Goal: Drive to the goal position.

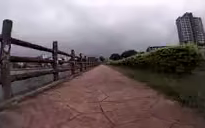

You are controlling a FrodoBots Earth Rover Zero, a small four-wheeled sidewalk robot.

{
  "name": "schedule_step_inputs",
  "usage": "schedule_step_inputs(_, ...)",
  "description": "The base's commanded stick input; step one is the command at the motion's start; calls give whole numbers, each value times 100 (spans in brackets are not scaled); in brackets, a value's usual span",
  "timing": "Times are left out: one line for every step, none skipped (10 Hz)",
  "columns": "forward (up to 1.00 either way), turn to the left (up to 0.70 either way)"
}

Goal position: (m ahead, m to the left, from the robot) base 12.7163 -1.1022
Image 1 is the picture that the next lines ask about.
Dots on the dark trees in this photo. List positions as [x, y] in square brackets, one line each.
[123, 54]

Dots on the weathered wooden rail fence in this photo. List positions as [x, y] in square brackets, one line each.
[5, 60]

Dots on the green hedge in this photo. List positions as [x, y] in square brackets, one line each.
[166, 58]

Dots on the grey water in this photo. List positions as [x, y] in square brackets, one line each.
[21, 85]

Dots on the reddish stamped concrete path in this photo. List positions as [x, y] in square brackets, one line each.
[103, 96]

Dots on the grey concrete kerb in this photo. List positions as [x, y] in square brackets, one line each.
[26, 94]

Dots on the grass strip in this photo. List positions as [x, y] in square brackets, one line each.
[186, 86]

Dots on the low dark building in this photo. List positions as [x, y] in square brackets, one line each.
[155, 48]

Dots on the tall grey apartment building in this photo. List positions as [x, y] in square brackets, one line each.
[189, 28]

